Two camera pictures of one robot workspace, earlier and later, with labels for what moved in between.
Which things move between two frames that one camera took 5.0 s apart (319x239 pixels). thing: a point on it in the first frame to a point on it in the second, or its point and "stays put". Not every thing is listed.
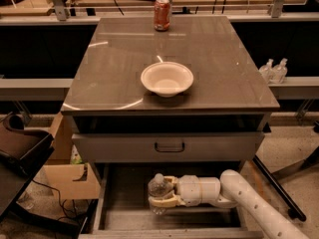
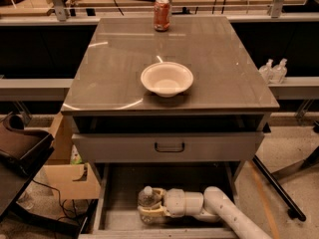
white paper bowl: x=166 y=78 stays put
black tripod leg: x=293 y=210 stays put
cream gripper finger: x=171 y=201 to x=154 y=211
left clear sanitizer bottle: x=267 y=72 stays put
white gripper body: x=187 y=189 to x=173 y=202
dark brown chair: x=22 y=153 stays put
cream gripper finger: x=171 y=179 to x=159 y=190
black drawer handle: x=169 y=150 stays put
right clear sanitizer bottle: x=280 y=72 stays put
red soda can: x=161 y=14 stays put
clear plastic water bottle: x=159 y=186 to x=149 y=204
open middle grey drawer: x=122 y=207 stays put
